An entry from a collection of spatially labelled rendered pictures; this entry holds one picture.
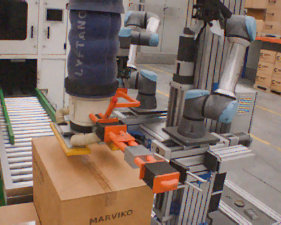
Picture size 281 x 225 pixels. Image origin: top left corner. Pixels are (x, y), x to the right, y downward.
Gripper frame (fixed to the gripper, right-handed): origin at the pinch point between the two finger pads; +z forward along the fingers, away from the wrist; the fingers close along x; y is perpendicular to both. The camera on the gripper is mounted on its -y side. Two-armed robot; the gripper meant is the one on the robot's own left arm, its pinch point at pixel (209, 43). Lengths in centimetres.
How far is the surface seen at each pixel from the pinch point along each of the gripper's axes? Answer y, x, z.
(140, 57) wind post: -484, -932, 126
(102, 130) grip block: 40, -2, 33
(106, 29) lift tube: 34.3, -19.3, -1.1
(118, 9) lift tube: 29.8, -19.7, -9.4
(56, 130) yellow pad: 49, -36, 45
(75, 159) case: 41, -31, 58
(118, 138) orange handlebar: 38, 7, 32
